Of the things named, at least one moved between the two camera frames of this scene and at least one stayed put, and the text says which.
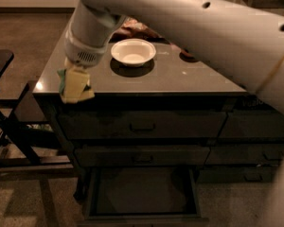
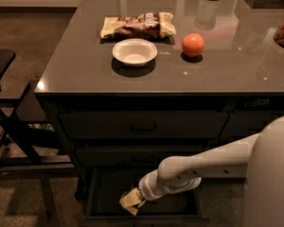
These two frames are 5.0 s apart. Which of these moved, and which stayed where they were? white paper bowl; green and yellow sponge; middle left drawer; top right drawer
Moved: green and yellow sponge
Stayed: middle left drawer; top right drawer; white paper bowl
